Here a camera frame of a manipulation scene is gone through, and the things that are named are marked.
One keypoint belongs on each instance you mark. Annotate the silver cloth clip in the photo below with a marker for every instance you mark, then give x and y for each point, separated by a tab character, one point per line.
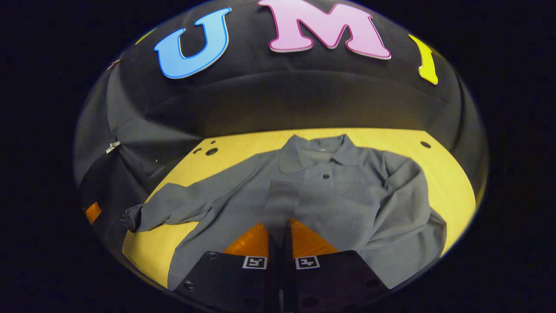
113	147

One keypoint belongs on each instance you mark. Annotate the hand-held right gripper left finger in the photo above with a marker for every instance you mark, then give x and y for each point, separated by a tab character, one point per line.
226	278

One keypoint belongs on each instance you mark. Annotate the black backdrop cloth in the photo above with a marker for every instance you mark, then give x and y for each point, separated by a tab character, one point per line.
282	95

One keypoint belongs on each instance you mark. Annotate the grey button-up shirt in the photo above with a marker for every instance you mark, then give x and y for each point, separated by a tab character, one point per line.
347	195

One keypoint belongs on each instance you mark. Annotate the copper cloth clip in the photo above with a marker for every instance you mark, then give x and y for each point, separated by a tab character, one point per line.
114	64

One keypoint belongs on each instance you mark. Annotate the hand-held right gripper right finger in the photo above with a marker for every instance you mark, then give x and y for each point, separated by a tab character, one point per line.
339	278

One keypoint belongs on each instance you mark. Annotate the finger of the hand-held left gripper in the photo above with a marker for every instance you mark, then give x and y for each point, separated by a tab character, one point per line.
93	213

